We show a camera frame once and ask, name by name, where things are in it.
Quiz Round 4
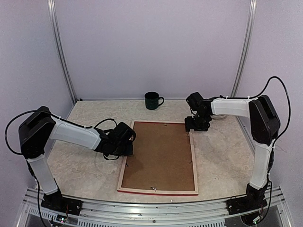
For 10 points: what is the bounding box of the aluminium post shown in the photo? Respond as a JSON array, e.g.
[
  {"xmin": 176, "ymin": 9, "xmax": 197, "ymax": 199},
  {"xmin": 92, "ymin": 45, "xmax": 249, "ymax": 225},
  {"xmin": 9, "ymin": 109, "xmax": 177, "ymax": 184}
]
[
  {"xmin": 228, "ymin": 0, "xmax": 258, "ymax": 105},
  {"xmin": 47, "ymin": 0, "xmax": 77, "ymax": 104}
]

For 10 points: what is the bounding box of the aluminium front rail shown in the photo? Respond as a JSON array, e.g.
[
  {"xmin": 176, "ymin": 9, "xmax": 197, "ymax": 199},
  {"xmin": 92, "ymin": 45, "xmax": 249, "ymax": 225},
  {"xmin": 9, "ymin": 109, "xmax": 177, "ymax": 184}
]
[{"xmin": 13, "ymin": 187, "xmax": 294, "ymax": 227}]

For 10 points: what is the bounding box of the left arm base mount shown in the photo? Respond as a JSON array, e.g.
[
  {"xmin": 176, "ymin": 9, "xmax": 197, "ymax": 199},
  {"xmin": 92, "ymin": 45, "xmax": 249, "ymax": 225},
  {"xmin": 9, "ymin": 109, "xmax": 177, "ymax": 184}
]
[{"xmin": 41, "ymin": 195, "xmax": 83, "ymax": 216}]

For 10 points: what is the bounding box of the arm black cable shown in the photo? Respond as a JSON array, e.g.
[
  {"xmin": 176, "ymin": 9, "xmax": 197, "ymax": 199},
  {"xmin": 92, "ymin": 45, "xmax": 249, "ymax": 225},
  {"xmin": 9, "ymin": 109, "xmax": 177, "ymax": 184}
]
[
  {"xmin": 217, "ymin": 76, "xmax": 291, "ymax": 213},
  {"xmin": 4, "ymin": 110, "xmax": 53, "ymax": 227}
]

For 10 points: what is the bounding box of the white patterned plate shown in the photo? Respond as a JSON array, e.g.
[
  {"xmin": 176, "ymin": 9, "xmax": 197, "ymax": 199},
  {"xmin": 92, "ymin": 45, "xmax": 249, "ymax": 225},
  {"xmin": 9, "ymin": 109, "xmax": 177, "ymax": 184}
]
[{"xmin": 211, "ymin": 115, "xmax": 227, "ymax": 120}]

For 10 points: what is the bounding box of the right aluminium post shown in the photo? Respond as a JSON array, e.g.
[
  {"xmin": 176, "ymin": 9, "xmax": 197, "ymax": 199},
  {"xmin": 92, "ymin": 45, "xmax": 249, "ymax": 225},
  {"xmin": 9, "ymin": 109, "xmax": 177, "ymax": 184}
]
[{"xmin": 228, "ymin": 0, "xmax": 258, "ymax": 105}]

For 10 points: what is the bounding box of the red wooden picture frame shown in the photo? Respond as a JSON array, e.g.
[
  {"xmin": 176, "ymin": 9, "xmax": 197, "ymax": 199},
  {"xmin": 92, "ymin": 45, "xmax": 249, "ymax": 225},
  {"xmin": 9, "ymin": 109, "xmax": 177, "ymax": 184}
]
[{"xmin": 116, "ymin": 120, "xmax": 199, "ymax": 196}]

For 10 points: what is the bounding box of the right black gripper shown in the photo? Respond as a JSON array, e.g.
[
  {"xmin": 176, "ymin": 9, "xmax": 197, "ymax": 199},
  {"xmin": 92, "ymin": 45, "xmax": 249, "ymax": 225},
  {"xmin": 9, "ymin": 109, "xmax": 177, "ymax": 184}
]
[{"xmin": 185, "ymin": 112, "xmax": 210, "ymax": 131}]

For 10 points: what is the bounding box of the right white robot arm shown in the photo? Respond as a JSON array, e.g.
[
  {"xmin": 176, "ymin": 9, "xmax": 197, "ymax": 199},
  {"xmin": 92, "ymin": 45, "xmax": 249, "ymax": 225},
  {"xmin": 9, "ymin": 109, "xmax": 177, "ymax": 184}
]
[{"xmin": 185, "ymin": 92, "xmax": 281, "ymax": 210}]

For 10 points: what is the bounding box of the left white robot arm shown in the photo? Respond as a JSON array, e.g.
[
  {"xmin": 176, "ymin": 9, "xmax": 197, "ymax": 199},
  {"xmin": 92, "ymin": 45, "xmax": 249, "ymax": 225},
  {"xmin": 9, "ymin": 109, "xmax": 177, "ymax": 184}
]
[{"xmin": 18, "ymin": 106, "xmax": 136, "ymax": 210}]

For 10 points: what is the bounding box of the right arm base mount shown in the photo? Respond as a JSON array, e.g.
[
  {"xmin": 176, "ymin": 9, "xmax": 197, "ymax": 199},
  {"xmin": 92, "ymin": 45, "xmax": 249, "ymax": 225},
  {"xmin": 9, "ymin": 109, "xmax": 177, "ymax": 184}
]
[{"xmin": 226, "ymin": 192, "xmax": 267, "ymax": 215}]

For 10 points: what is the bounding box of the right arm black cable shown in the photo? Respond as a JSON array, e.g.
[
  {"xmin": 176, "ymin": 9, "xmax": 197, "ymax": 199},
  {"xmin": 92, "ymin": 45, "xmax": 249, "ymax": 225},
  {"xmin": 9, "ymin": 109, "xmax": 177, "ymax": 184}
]
[{"xmin": 217, "ymin": 76, "xmax": 291, "ymax": 213}]

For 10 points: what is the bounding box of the brown cardboard backing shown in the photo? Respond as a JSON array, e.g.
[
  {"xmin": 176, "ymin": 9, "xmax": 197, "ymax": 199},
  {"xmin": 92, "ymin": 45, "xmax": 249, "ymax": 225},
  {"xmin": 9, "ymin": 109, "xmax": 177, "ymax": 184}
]
[{"xmin": 121, "ymin": 122, "xmax": 196, "ymax": 191}]

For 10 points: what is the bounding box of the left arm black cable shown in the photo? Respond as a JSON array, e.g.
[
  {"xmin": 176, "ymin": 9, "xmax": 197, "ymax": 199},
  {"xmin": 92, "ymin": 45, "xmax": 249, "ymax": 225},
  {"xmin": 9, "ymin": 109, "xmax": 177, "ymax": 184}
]
[{"xmin": 4, "ymin": 110, "xmax": 53, "ymax": 227}]

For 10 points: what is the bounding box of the dark green mug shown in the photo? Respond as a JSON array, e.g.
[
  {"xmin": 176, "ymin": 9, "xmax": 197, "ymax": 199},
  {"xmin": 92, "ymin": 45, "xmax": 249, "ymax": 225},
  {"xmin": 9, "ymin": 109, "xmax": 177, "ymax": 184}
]
[{"xmin": 144, "ymin": 91, "xmax": 165, "ymax": 110}]

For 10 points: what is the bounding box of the left aluminium post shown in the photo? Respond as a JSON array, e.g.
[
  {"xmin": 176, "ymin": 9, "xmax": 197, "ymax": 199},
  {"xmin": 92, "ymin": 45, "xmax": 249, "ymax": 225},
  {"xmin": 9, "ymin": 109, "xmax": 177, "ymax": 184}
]
[{"xmin": 47, "ymin": 0, "xmax": 77, "ymax": 104}]

